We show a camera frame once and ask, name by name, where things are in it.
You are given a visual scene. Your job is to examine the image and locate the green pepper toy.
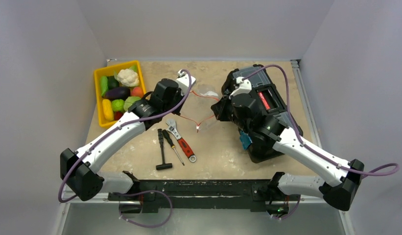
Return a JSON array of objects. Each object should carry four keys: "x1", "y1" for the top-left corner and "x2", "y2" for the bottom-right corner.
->
[{"x1": 99, "y1": 76, "x2": 109, "y2": 97}]

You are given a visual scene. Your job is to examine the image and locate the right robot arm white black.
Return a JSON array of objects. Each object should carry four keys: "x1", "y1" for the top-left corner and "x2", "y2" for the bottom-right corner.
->
[{"x1": 211, "y1": 85, "x2": 364, "y2": 211}]

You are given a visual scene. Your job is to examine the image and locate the yellow corn toy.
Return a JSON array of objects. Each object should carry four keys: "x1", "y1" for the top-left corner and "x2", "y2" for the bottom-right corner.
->
[{"x1": 102, "y1": 99, "x2": 114, "y2": 121}]

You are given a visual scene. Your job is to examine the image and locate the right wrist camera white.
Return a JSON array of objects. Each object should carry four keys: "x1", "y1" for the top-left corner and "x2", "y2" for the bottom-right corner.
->
[{"x1": 229, "y1": 76, "x2": 252, "y2": 99}]

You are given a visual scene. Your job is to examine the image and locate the pale green cabbage toy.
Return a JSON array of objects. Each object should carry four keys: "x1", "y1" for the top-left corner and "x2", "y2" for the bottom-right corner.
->
[{"x1": 123, "y1": 96, "x2": 141, "y2": 112}]

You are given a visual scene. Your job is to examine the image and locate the bright green cabbage toy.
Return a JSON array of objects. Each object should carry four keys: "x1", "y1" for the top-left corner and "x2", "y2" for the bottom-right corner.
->
[{"x1": 111, "y1": 99, "x2": 124, "y2": 113}]

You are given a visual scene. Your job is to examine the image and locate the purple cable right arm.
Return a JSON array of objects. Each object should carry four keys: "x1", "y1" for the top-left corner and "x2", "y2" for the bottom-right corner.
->
[{"x1": 241, "y1": 64, "x2": 400, "y2": 177}]

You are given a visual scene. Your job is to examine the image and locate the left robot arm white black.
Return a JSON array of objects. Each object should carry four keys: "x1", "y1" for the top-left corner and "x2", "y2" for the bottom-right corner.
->
[{"x1": 60, "y1": 75, "x2": 196, "y2": 201}]

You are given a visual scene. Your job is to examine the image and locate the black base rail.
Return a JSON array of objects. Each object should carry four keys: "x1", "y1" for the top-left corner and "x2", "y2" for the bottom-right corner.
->
[{"x1": 108, "y1": 179, "x2": 299, "y2": 214}]

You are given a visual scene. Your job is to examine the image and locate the black yellow screwdriver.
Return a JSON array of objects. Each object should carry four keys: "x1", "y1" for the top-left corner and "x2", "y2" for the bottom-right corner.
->
[{"x1": 162, "y1": 129, "x2": 185, "y2": 166}]

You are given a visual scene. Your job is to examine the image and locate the clear zip top bag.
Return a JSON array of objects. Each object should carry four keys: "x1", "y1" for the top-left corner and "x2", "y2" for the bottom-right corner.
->
[{"x1": 181, "y1": 84, "x2": 220, "y2": 133}]

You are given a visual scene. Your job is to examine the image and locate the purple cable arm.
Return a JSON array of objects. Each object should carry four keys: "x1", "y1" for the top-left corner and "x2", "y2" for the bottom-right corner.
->
[
  {"x1": 241, "y1": 64, "x2": 400, "y2": 177},
  {"x1": 58, "y1": 69, "x2": 193, "y2": 204}
]

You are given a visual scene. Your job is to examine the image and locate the aluminium frame rail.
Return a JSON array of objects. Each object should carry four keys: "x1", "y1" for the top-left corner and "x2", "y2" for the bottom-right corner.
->
[{"x1": 60, "y1": 59, "x2": 356, "y2": 235}]

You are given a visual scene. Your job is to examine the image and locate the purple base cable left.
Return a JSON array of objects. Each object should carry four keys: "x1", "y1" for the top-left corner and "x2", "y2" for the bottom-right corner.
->
[{"x1": 118, "y1": 189, "x2": 173, "y2": 228}]

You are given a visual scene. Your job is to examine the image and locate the purple eggplant toy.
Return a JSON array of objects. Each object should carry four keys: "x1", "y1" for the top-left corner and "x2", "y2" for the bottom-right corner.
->
[{"x1": 104, "y1": 86, "x2": 131, "y2": 100}]

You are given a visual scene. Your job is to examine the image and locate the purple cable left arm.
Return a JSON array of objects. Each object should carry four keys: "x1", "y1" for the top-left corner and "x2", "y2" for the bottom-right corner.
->
[{"x1": 58, "y1": 69, "x2": 193, "y2": 204}]

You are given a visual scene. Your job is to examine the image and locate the black toolbox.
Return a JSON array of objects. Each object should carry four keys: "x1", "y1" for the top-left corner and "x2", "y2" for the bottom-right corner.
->
[{"x1": 221, "y1": 64, "x2": 297, "y2": 163}]

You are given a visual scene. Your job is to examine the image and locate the red adjustable wrench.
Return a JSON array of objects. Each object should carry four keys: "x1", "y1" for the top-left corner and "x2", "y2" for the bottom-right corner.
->
[{"x1": 166, "y1": 119, "x2": 197, "y2": 163}]

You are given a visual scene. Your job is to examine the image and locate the red peach toy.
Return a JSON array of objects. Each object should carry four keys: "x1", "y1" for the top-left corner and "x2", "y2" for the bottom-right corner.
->
[{"x1": 130, "y1": 87, "x2": 144, "y2": 98}]

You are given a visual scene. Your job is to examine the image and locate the black T-handle tool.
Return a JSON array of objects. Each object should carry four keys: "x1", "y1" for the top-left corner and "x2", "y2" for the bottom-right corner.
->
[{"x1": 156, "y1": 129, "x2": 173, "y2": 171}]

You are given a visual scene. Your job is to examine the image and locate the yellow plastic tray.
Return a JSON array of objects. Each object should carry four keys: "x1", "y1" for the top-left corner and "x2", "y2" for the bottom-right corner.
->
[{"x1": 94, "y1": 60, "x2": 146, "y2": 129}]

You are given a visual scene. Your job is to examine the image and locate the white cauliflower toy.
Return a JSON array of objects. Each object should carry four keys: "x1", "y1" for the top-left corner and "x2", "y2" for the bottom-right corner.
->
[{"x1": 116, "y1": 69, "x2": 140, "y2": 87}]

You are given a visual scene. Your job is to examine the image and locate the small dark red toy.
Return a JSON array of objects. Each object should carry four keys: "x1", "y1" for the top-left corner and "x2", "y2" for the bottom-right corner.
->
[{"x1": 114, "y1": 111, "x2": 123, "y2": 120}]

